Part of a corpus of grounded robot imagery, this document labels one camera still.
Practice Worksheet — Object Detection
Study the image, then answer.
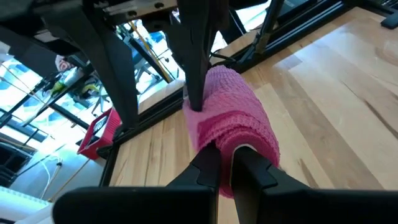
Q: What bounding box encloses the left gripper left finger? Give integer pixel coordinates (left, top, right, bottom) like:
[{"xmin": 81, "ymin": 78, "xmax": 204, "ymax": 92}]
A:
[{"xmin": 52, "ymin": 144, "xmax": 222, "ymax": 224}]

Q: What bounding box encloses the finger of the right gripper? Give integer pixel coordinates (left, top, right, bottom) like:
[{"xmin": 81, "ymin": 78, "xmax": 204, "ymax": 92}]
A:
[
  {"xmin": 169, "ymin": 0, "xmax": 229, "ymax": 112},
  {"xmin": 43, "ymin": 2, "xmax": 139, "ymax": 129}
]

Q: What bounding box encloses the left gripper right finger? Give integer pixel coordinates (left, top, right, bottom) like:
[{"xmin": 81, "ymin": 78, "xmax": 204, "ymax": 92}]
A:
[{"xmin": 231, "ymin": 146, "xmax": 398, "ymax": 224}]

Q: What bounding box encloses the pink elastic bandage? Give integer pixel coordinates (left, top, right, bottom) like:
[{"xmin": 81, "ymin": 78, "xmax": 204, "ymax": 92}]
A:
[{"xmin": 182, "ymin": 65, "xmax": 280, "ymax": 198}]

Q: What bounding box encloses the red box with label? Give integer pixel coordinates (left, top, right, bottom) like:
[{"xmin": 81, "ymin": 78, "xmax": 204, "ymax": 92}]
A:
[{"xmin": 76, "ymin": 107, "xmax": 123, "ymax": 161}]

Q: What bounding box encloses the yellow hanging cable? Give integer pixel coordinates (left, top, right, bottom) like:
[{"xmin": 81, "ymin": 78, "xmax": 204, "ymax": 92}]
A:
[{"xmin": 129, "ymin": 21, "xmax": 172, "ymax": 84}]

